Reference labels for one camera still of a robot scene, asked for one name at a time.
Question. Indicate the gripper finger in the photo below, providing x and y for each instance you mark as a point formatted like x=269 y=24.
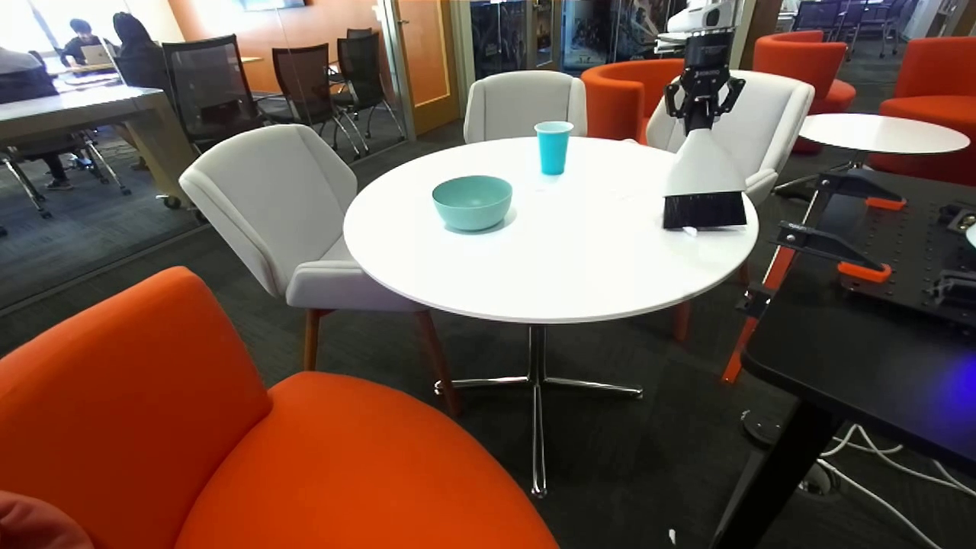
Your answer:
x=672 y=101
x=733 y=93

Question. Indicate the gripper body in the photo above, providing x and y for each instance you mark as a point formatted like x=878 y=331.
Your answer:
x=707 y=57

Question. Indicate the white brush with black bristles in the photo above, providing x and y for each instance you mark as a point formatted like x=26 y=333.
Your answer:
x=703 y=171

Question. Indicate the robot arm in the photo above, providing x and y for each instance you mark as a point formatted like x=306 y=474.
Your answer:
x=705 y=15

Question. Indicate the white armchair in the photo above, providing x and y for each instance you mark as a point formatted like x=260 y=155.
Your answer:
x=267 y=198
x=522 y=103
x=770 y=114

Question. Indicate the orange armchair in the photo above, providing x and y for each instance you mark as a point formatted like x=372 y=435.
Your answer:
x=229 y=442
x=801 y=61
x=934 y=76
x=621 y=95

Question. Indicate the blue plastic cup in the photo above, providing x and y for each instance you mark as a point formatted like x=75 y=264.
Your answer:
x=553 y=149

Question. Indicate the row of grey chairs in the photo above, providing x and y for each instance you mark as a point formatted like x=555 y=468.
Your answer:
x=846 y=19

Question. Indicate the small round white table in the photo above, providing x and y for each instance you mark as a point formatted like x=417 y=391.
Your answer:
x=881 y=133

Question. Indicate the black orange bar clamp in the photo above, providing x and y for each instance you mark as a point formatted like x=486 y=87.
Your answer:
x=827 y=248
x=862 y=187

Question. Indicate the teal bowl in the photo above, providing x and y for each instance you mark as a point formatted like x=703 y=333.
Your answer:
x=472 y=202

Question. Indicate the orange door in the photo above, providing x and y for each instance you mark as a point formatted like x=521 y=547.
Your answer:
x=427 y=53

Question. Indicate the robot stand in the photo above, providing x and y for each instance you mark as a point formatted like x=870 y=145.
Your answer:
x=862 y=343

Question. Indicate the row of black mesh chairs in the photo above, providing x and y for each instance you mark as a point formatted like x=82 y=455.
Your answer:
x=335 y=80

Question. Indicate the black mesh office chair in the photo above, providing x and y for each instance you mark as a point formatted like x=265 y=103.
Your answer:
x=210 y=88

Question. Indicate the person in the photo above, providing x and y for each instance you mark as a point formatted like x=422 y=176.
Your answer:
x=80 y=46
x=141 y=53
x=27 y=84

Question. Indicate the laptop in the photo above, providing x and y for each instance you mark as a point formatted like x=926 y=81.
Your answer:
x=97 y=55

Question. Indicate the long wooden table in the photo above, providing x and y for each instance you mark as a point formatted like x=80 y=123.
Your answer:
x=84 y=107

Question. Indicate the black metal bracket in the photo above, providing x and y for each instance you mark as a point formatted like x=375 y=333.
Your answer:
x=953 y=293
x=959 y=217

